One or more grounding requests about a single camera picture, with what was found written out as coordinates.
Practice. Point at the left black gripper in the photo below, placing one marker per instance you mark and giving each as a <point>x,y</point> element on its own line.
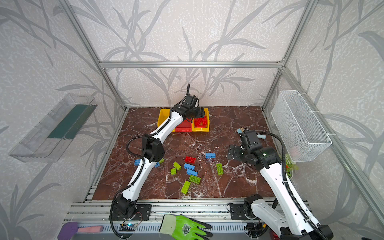
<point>198,112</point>

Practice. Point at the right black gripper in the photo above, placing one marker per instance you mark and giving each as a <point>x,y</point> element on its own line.
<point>235,153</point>

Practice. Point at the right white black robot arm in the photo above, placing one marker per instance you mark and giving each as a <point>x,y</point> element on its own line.
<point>296,222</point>

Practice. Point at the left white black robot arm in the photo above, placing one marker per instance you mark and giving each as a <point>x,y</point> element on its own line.
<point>149,149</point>

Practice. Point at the red middle bin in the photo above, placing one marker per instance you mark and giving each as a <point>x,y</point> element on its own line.
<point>185,126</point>

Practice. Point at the right yellow bin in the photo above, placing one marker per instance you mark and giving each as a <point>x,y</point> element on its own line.
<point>207,129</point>

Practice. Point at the yellow bin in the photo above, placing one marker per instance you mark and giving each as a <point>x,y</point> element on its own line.
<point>164,116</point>
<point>207,129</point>

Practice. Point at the green lego brick right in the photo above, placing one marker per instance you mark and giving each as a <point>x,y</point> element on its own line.
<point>220,169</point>

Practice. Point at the left yellow bin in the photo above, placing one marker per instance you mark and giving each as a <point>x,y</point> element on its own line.
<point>164,116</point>

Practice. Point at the green lego brick lower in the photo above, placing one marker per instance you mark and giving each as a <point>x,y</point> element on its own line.
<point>194,179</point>

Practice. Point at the green lego brick center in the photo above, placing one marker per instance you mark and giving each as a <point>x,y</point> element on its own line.
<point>177,166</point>

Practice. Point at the potted plant red flowers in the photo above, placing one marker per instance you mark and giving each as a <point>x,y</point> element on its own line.
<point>291,167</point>

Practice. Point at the green lego brick bottom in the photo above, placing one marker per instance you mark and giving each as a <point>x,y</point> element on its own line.
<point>185,187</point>

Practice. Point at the green work glove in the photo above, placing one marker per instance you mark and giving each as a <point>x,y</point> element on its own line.
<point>182,228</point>

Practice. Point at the small circuit board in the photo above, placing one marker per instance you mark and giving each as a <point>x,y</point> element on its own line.
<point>128,227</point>

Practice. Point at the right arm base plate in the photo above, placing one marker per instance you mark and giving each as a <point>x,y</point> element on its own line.
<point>237,212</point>

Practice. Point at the white wire mesh basket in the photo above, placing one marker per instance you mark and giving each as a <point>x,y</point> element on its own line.
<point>302,133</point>

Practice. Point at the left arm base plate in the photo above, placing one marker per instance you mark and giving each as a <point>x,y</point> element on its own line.
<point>141,213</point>

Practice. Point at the clear plastic wall shelf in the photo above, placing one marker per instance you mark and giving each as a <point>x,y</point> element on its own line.
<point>50,138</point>

